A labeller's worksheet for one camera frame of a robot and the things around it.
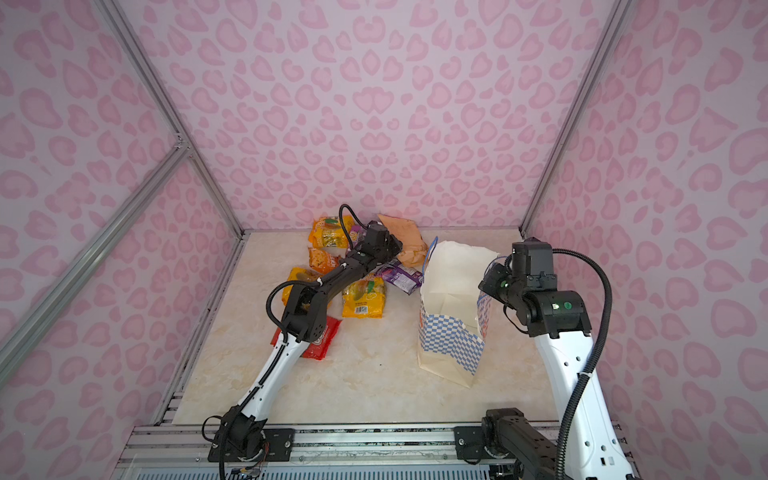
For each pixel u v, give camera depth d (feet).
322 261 3.30
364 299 3.12
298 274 3.24
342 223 2.94
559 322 1.39
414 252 3.48
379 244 2.98
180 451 2.45
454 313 2.21
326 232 3.73
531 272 1.56
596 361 1.28
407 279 3.31
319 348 2.77
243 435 2.09
